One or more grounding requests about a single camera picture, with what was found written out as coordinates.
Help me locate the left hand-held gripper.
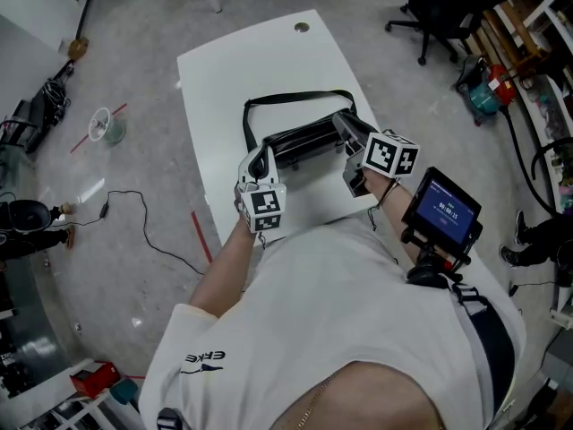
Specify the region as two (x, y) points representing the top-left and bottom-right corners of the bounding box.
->
(233, 144), (288, 235)

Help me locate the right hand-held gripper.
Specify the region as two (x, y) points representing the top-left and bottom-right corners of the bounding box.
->
(332, 109), (422, 199)

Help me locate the black bag with strap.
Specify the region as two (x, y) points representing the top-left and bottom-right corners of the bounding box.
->
(242, 89), (360, 172)

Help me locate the person's left forearm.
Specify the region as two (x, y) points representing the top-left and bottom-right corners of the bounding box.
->
(188, 227), (260, 321)

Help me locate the person's right forearm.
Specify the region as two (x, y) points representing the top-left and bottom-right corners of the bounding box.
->
(363, 173), (421, 253)

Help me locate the black wrist-mounted screen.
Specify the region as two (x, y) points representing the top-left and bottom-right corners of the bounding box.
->
(399, 166), (485, 273)

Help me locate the teal canister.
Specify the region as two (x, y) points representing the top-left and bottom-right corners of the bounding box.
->
(466, 81), (501, 116)

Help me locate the black office chair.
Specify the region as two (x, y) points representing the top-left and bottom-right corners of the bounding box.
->
(383, 0), (492, 67)

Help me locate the red canister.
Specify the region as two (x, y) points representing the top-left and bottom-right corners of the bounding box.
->
(486, 63), (517, 107)

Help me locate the white t-shirt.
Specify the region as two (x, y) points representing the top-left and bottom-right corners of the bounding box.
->
(137, 216), (527, 430)

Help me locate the white storage shelf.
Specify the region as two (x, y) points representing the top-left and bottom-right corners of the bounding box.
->
(465, 0), (573, 223)

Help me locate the brown round object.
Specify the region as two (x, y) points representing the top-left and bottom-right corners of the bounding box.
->
(66, 36), (91, 61)

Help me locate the teal container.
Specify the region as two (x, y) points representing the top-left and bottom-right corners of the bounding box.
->
(108, 377), (139, 406)

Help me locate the red box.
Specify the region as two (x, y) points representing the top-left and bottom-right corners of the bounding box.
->
(68, 359), (123, 399)

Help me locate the thin wrist bracelet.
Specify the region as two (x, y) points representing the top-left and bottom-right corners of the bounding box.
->
(376, 180), (400, 209)

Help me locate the black power cable with adapter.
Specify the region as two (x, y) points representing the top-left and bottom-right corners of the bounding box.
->
(0, 189), (208, 278)

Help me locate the black hose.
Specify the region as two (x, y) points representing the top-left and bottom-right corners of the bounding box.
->
(500, 104), (561, 218)

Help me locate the black equipment with cables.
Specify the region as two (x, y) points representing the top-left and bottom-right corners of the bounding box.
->
(0, 59), (75, 154)

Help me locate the gold chain necklace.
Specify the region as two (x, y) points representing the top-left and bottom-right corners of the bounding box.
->
(284, 370), (342, 430)

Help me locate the black shoulder strap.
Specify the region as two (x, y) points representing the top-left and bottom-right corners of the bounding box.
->
(450, 282), (517, 405)

